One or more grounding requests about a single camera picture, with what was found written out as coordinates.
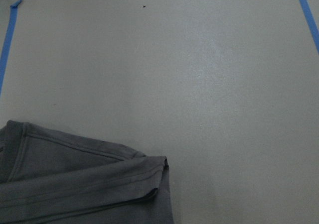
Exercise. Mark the brown t-shirt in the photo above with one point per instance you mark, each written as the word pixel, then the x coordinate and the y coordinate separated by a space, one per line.
pixel 52 177

